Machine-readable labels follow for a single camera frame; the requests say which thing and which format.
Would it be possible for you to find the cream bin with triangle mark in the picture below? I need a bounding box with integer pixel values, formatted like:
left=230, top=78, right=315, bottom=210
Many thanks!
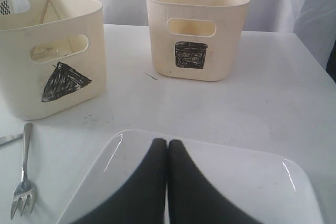
left=1, top=0, right=107, bottom=120

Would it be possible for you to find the stainless steel fork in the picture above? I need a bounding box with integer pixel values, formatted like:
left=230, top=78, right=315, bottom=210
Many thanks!
left=10, top=123, right=37, bottom=220

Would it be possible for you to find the cream bin with square mark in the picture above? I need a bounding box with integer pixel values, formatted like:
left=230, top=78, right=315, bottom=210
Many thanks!
left=146, top=0, right=250, bottom=81

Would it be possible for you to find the stainless steel table knife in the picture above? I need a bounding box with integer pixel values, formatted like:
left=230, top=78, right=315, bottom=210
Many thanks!
left=0, top=133, right=23, bottom=146

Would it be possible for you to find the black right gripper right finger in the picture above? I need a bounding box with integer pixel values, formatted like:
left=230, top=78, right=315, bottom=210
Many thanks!
left=167, top=140, right=259, bottom=223

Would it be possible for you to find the stainless steel spoon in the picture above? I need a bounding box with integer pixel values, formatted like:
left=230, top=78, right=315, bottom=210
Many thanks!
left=31, top=46, right=62, bottom=59

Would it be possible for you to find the wooden chopstick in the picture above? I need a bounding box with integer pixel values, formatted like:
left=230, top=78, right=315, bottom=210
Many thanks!
left=38, top=0, right=50, bottom=24

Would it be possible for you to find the white square plate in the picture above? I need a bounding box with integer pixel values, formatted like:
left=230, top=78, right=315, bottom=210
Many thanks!
left=58, top=129, right=323, bottom=223

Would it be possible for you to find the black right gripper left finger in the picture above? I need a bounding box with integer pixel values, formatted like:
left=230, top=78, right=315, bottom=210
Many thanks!
left=76, top=138, right=167, bottom=223

